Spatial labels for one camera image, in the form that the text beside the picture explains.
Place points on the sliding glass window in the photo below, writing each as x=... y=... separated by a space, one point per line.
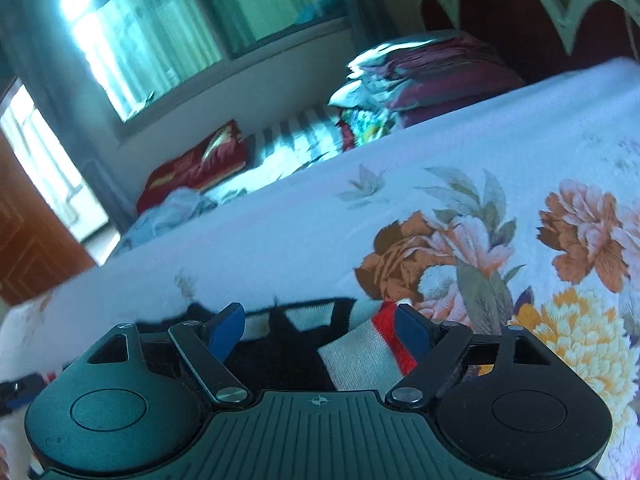
x=200 y=25

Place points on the striped knit sweater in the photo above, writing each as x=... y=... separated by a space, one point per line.
x=360 y=355

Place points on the red scalloped headboard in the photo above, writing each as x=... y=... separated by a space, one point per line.
x=510 y=15

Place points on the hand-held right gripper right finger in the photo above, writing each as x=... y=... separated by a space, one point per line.
x=412 y=334

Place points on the brown wooden door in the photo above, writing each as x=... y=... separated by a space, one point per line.
x=30 y=240

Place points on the red folded blanket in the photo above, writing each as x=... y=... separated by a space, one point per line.
x=195 y=165

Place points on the grey window curtain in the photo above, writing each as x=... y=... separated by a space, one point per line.
x=55 y=85

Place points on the striped mattress cover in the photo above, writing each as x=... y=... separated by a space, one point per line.
x=295 y=145

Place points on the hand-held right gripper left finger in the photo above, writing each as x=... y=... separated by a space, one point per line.
x=227 y=334

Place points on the floral bed sheet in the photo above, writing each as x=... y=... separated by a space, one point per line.
x=350 y=220

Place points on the light blue crumpled cloth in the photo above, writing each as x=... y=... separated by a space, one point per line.
x=165 y=215

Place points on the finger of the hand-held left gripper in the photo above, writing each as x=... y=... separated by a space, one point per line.
x=20 y=392

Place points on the pile of pillows and quilts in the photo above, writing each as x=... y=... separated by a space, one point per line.
x=440 y=75

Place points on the teal cloth on windowsill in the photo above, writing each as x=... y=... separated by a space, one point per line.
x=320 y=10

